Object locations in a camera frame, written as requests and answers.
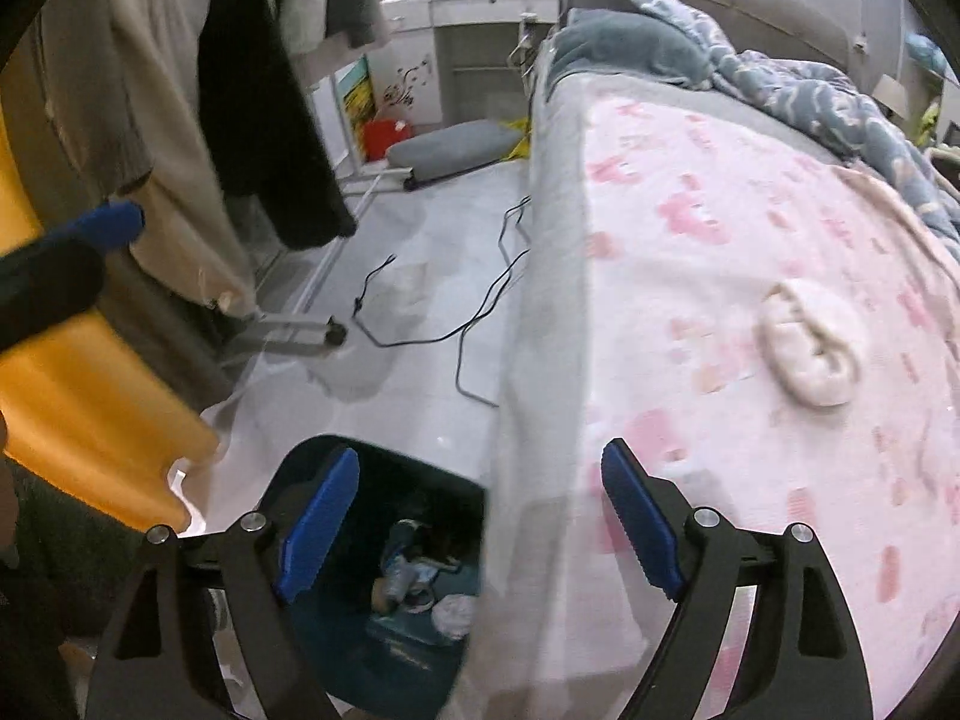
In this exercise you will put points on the white fluffy sock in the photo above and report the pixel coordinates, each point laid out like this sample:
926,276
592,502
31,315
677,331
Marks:
802,375

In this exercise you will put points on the grey cushioned stool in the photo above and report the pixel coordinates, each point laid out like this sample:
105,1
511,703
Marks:
450,142

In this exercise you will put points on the dark blue waste bin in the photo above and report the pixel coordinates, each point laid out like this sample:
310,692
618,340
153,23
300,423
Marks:
420,480

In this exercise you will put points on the orange cloth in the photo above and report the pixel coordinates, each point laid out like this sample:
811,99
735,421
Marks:
75,405

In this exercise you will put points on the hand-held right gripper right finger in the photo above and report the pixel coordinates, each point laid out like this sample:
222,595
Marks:
641,517

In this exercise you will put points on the blue plush pillows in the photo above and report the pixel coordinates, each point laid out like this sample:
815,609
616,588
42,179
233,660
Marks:
924,52

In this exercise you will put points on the grey padded headboard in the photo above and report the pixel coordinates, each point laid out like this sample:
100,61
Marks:
750,0

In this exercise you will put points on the bedside lamp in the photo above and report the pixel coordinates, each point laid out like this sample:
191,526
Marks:
892,94

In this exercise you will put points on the blue white packaging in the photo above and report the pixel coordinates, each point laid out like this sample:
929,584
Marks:
409,562

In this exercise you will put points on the crumpled white paper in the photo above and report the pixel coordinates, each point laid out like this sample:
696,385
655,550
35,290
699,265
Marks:
454,615

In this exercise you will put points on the grey bed sheet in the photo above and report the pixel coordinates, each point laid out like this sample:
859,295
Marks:
540,315

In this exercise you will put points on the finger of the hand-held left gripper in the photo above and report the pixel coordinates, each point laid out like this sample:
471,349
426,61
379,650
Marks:
45,292

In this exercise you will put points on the yellow landscape picture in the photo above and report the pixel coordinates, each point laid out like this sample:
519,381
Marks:
356,97

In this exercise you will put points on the grey blue pillow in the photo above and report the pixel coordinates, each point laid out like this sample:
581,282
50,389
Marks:
622,45

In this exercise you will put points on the yellow plastic bag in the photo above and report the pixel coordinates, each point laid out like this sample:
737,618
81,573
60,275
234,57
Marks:
517,142

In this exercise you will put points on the black garment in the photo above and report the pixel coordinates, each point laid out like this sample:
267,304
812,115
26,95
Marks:
262,127

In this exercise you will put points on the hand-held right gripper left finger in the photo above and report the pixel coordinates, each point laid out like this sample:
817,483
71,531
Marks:
319,525

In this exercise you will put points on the white dressing table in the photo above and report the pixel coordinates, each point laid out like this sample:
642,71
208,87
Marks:
465,11

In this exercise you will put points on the pink printed blanket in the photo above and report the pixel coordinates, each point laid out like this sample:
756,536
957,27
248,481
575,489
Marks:
750,240

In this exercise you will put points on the blue cloud pattern duvet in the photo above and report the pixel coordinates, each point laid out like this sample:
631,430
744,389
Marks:
810,90

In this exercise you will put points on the white clothes rack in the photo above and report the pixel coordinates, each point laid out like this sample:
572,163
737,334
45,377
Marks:
292,322

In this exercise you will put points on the yellow green plush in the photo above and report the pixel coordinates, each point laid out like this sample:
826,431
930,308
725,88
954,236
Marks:
928,121

